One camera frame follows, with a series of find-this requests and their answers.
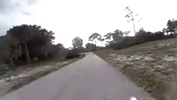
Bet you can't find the small dark bush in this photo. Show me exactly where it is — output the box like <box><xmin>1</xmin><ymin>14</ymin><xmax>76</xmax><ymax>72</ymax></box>
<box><xmin>64</xmin><ymin>49</ymin><xmax>82</xmax><ymax>61</ymax></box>

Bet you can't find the grey asphalt path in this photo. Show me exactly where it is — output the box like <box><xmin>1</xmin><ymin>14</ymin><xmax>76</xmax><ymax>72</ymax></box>
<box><xmin>0</xmin><ymin>42</ymin><xmax>162</xmax><ymax>100</ymax></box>

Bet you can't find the row of distant trees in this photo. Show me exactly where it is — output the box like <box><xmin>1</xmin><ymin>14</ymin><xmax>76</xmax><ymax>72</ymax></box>
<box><xmin>70</xmin><ymin>18</ymin><xmax>177</xmax><ymax>57</ymax></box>

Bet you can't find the tall bare tree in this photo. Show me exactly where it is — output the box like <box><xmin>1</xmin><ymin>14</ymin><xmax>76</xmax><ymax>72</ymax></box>
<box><xmin>123</xmin><ymin>4</ymin><xmax>146</xmax><ymax>38</ymax></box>

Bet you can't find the large dark tree clump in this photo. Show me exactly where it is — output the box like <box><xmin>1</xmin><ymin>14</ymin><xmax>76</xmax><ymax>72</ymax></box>
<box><xmin>0</xmin><ymin>18</ymin><xmax>68</xmax><ymax>75</ymax></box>

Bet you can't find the sandy grass verge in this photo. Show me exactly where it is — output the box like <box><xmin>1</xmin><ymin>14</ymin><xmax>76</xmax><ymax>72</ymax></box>
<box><xmin>0</xmin><ymin>53</ymin><xmax>91</xmax><ymax>100</ymax></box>

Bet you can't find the dry grass field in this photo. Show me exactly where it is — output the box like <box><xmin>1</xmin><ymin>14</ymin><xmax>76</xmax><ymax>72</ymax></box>
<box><xmin>91</xmin><ymin>36</ymin><xmax>177</xmax><ymax>100</ymax></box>

